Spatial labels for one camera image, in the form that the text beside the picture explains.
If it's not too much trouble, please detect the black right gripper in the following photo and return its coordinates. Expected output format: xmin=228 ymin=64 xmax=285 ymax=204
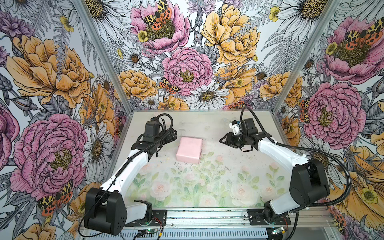
xmin=219 ymin=131 xmax=249 ymax=149

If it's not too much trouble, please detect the purple wrapping paper sheet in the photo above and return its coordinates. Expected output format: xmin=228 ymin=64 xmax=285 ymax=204
xmin=176 ymin=137 xmax=203 ymax=164

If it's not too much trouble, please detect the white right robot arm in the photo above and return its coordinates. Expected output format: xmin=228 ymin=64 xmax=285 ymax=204
xmin=220 ymin=118 xmax=330 ymax=221

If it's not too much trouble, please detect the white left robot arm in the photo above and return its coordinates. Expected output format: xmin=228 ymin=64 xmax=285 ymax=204
xmin=81 ymin=114 xmax=177 ymax=236

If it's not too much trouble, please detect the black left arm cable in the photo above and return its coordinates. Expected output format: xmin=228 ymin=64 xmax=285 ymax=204
xmin=84 ymin=112 xmax=176 ymax=205

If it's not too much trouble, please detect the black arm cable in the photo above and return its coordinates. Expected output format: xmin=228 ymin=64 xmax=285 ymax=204
xmin=240 ymin=105 xmax=351 ymax=240
xmin=84 ymin=112 xmax=176 ymax=205

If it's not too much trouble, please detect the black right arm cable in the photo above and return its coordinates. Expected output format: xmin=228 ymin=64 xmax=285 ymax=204
xmin=240 ymin=105 xmax=351 ymax=240

